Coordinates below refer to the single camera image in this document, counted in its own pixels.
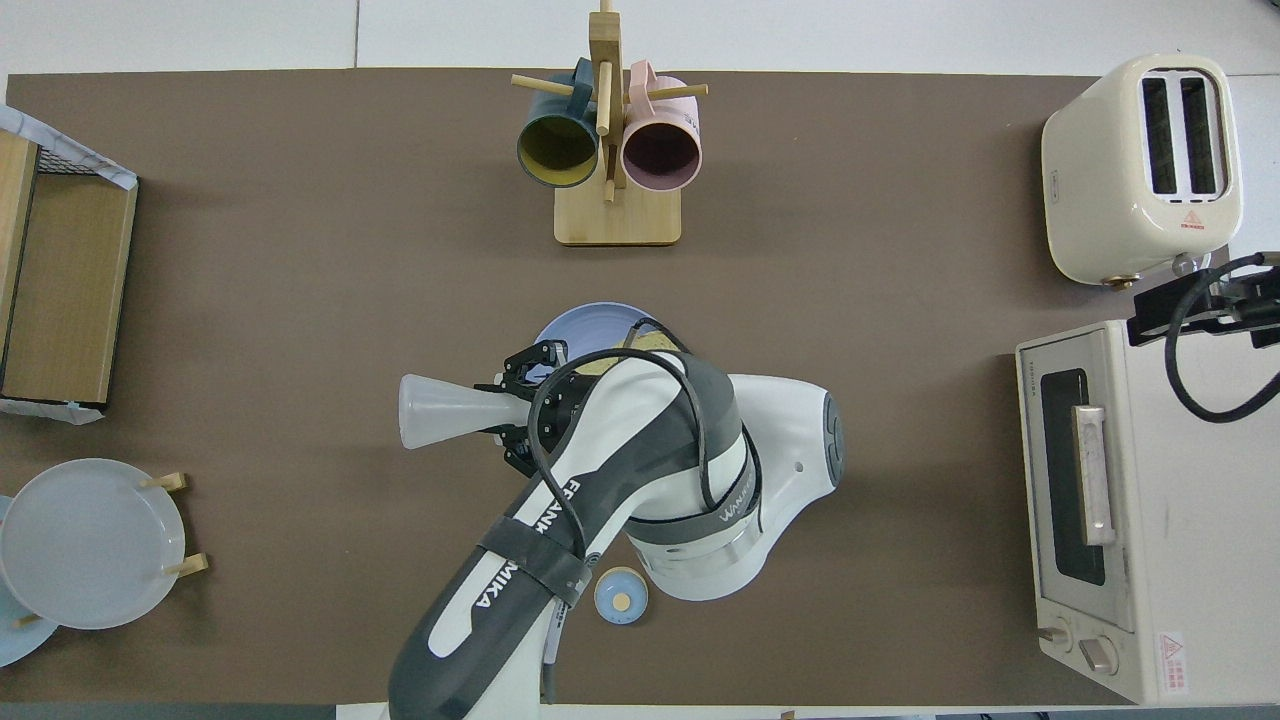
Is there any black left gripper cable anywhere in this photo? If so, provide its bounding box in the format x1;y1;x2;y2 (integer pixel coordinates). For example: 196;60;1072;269
527;318;723;561

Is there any light blue plate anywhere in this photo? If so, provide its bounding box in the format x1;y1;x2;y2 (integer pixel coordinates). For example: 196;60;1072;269
0;495;59;668

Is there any wooden mug tree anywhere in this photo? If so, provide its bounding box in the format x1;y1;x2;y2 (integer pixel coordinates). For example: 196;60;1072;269
511;0;709;247

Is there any wooden plate rack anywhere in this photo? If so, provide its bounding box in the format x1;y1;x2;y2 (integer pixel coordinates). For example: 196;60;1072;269
12;472;210;629

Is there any brown table mat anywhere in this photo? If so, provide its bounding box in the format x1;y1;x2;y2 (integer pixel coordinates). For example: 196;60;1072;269
0;68;1131;706

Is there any dark teal mug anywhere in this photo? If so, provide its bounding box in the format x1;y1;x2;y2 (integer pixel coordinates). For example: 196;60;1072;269
516;57;601;189

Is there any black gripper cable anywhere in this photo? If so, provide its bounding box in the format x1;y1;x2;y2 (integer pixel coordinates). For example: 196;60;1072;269
527;318;723;561
1165;252;1280;424

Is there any pale grey plate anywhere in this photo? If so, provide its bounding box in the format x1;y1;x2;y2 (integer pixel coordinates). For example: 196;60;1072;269
0;458;187;631

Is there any small blue call bell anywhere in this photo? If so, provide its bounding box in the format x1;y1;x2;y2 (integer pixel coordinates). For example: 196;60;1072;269
594;566;649;626

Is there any toasted bread slice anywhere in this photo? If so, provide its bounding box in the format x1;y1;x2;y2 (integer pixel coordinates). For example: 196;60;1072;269
628;322;691;359

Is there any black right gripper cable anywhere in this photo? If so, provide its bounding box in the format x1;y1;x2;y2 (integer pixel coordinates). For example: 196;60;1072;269
1165;252;1280;424

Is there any cream two-slot toaster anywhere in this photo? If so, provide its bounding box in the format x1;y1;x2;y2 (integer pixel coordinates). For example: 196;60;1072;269
1041;53;1244;286

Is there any white toaster oven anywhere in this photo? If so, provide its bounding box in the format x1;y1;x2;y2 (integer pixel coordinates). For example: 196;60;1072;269
1015;320;1280;706

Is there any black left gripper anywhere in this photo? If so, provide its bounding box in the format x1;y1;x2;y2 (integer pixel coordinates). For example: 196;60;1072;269
488;340;601;479

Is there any blue round plate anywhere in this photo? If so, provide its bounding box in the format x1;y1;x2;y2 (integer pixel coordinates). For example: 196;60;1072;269
533;302;669;386

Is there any pink ribbed mug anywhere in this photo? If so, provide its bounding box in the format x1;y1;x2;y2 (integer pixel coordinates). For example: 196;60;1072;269
621;60;703;194

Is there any seasoning bottle with blue cap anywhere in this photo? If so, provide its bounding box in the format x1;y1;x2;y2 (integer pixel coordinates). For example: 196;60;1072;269
400;373;533;451

